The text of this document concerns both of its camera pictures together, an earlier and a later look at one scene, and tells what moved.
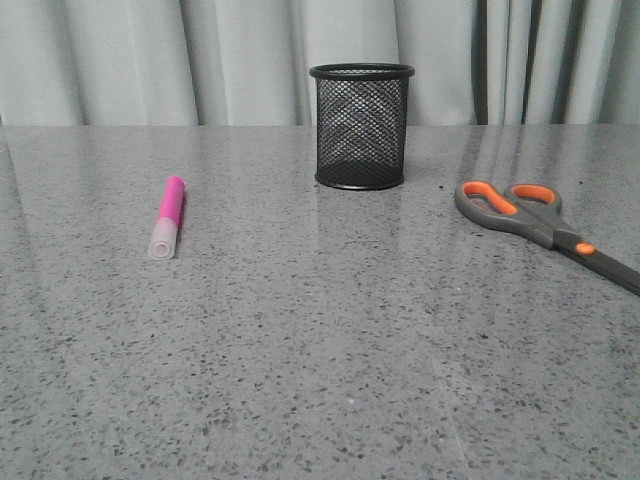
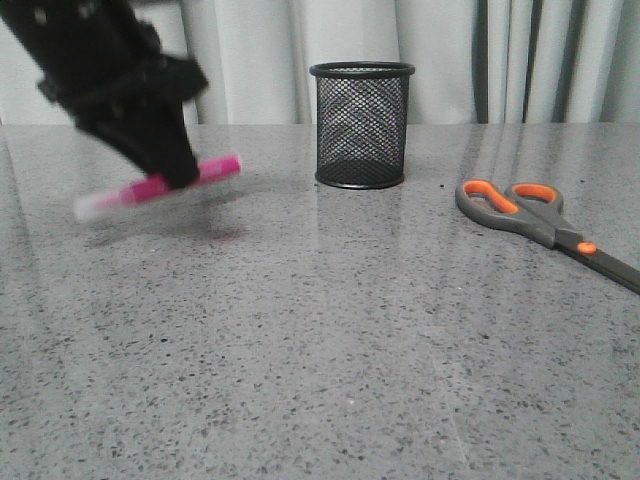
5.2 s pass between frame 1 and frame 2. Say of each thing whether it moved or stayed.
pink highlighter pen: moved
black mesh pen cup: stayed
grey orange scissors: stayed
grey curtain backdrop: stayed
